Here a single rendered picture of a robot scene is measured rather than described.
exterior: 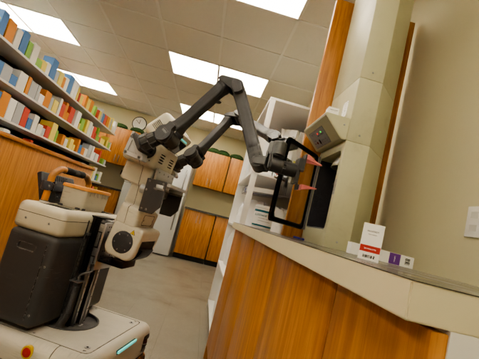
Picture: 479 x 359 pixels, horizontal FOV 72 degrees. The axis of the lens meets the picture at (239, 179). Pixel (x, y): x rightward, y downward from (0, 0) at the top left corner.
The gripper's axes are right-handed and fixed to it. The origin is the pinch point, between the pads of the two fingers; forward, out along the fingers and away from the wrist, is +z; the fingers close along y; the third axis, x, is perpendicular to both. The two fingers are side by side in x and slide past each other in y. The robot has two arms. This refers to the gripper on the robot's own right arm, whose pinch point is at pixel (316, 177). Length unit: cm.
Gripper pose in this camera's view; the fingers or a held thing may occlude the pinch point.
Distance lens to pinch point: 134.7
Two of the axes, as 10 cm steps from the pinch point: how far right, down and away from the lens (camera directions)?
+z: 9.6, 2.6, 0.8
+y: 2.5, -9.6, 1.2
